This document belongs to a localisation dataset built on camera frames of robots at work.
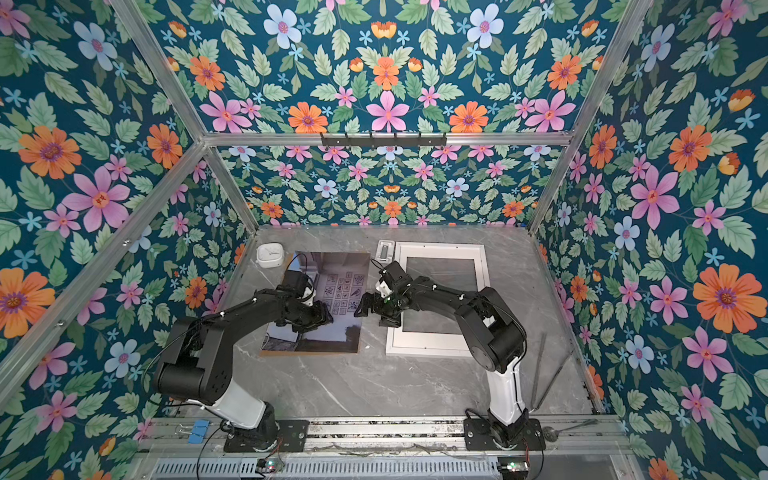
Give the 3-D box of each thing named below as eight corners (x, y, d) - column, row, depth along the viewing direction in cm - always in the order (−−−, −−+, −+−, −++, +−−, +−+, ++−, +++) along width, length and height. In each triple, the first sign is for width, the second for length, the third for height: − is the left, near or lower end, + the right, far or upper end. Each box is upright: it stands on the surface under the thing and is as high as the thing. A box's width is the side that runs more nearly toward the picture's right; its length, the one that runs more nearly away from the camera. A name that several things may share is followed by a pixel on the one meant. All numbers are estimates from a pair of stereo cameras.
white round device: (255, 267, 110) (251, 261, 107) (262, 249, 116) (259, 243, 112) (282, 267, 110) (278, 261, 107) (288, 249, 116) (285, 243, 112)
